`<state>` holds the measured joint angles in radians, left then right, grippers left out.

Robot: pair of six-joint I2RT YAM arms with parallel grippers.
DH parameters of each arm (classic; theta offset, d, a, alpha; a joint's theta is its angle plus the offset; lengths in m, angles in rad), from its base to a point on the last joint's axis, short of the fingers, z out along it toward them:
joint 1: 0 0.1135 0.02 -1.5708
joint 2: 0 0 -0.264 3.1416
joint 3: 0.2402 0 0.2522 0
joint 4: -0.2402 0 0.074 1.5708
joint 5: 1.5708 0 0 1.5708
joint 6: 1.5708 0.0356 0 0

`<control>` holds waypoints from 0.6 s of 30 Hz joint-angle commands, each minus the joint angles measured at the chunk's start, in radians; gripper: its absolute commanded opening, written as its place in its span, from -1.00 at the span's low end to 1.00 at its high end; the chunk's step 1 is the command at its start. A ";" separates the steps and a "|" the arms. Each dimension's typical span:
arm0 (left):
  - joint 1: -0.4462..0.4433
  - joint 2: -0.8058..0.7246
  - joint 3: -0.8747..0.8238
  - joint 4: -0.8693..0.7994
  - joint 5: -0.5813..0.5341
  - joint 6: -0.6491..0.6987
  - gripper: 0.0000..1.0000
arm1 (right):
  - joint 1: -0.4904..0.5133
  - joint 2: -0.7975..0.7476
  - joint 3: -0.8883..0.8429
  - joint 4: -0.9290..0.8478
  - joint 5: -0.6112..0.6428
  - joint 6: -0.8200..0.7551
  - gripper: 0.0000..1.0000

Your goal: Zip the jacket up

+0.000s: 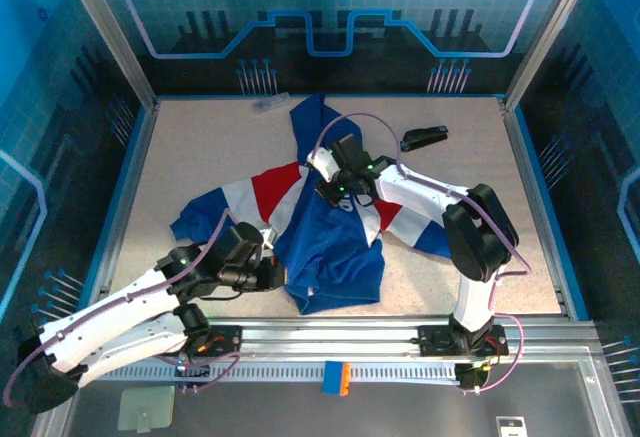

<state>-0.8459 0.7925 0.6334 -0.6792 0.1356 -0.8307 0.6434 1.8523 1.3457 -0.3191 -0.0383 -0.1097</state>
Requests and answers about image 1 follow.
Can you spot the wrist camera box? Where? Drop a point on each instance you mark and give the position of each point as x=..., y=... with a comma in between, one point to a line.
x=270, y=237
x=322, y=163

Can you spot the blue red white jacket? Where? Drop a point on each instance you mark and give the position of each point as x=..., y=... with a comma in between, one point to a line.
x=330, y=247

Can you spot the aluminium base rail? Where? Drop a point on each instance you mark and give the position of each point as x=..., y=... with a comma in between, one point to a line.
x=325, y=339

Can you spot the pale green plate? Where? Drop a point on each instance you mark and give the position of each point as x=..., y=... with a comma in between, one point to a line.
x=145, y=407

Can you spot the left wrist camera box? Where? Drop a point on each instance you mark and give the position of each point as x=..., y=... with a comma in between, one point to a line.
x=270, y=237

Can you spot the clear plastic piece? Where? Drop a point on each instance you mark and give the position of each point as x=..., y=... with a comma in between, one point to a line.
x=270, y=103

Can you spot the aluminium table side rail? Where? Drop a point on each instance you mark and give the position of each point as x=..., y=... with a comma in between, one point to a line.
x=535, y=207
x=122, y=197

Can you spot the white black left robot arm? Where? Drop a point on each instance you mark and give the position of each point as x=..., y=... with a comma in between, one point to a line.
x=110, y=317

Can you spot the blue orange block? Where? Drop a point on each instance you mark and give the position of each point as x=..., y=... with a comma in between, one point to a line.
x=332, y=379

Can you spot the black stapler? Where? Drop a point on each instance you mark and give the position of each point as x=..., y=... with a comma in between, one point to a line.
x=422, y=138

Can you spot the aluminium frame post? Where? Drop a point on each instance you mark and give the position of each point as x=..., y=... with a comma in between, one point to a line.
x=116, y=42
x=542, y=42

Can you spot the white label card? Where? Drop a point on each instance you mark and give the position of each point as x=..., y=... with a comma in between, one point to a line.
x=511, y=427

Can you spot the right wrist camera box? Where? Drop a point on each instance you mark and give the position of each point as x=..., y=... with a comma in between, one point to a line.
x=322, y=163

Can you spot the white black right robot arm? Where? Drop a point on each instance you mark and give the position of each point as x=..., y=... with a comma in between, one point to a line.
x=415, y=189

